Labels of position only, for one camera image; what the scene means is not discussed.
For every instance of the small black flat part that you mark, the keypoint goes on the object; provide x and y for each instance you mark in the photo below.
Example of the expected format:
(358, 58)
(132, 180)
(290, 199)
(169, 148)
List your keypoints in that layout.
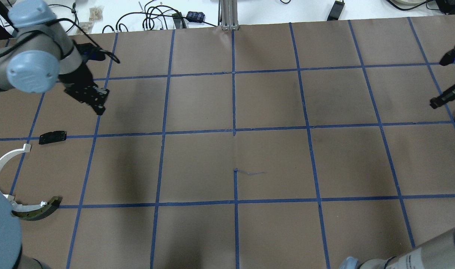
(52, 137)

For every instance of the blue checkered small box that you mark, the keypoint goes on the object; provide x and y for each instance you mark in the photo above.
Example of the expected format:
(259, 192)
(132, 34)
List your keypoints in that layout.
(196, 17)

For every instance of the white curved plastic arc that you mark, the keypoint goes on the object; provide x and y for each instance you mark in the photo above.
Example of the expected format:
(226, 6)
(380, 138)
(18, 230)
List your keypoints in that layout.
(6, 158)

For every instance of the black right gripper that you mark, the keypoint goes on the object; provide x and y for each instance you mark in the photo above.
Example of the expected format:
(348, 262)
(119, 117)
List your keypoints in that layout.
(446, 93)

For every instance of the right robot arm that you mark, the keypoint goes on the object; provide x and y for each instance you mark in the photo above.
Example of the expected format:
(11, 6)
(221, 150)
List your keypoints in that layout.
(437, 253)

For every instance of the brown paper table cover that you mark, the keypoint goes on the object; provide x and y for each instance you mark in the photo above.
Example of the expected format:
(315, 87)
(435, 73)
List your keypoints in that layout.
(275, 146)

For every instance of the black power adapter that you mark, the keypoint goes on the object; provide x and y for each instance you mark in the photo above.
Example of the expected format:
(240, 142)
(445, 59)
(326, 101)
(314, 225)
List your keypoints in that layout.
(336, 10)

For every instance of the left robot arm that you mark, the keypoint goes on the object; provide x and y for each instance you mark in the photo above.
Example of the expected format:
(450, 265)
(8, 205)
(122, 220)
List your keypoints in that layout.
(42, 55)

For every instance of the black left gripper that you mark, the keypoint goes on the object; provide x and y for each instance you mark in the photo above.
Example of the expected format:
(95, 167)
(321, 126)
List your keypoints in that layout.
(77, 79)

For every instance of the aluminium frame post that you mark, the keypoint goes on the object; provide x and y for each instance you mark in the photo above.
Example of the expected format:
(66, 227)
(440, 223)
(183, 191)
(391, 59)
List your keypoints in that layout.
(229, 15)

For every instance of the dark green curved brake shoe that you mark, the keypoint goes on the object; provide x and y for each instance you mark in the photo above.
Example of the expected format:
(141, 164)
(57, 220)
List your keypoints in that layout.
(36, 212)

